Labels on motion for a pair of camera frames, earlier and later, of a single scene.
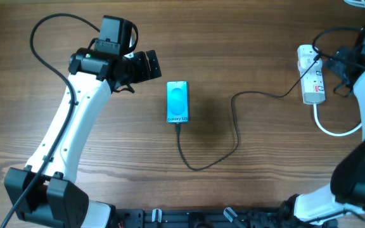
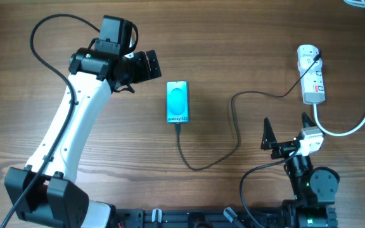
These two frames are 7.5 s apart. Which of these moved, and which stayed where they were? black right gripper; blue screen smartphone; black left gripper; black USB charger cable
Moved: black right gripper
Stayed: blue screen smartphone; black USB charger cable; black left gripper
